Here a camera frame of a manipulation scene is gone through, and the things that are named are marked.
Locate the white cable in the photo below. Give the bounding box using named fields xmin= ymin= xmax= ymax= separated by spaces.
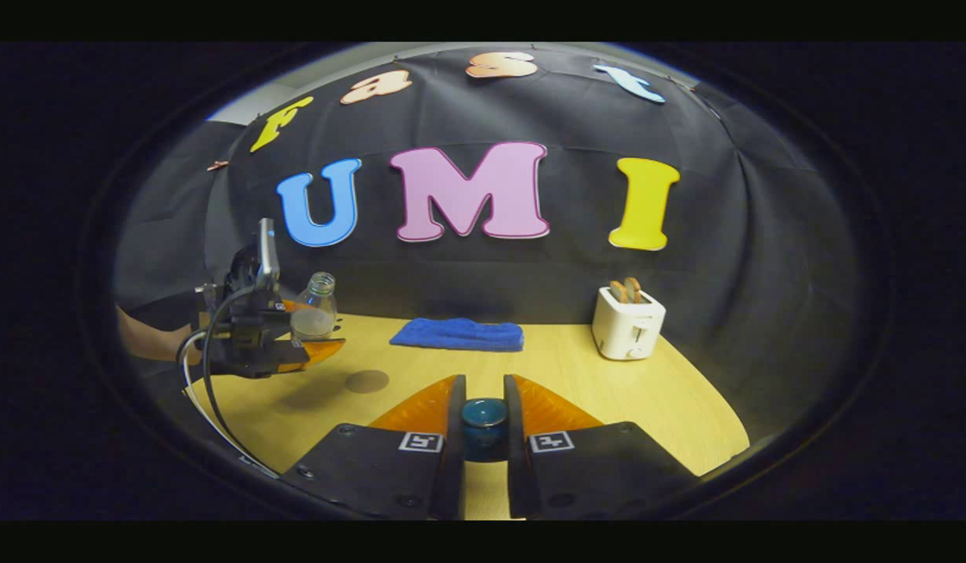
xmin=177 ymin=328 xmax=281 ymax=479

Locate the clear plastic water bottle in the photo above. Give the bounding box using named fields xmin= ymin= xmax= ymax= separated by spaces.
xmin=290 ymin=272 xmax=339 ymax=342

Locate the dark blue teacup lid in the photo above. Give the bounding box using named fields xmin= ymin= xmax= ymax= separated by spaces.
xmin=460 ymin=397 xmax=509 ymax=462

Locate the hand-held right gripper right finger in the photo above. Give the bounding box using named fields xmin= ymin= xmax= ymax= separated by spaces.
xmin=503 ymin=374 xmax=699 ymax=521

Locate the blue towel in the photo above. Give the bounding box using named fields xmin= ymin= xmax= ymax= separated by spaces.
xmin=389 ymin=317 xmax=525 ymax=353

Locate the black cable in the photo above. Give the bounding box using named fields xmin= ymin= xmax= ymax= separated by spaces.
xmin=202 ymin=285 xmax=281 ymax=475

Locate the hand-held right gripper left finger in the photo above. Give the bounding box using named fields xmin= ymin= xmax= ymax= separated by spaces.
xmin=284 ymin=374 xmax=468 ymax=521

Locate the white toaster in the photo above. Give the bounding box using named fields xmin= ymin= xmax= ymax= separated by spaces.
xmin=592 ymin=285 xmax=667 ymax=361

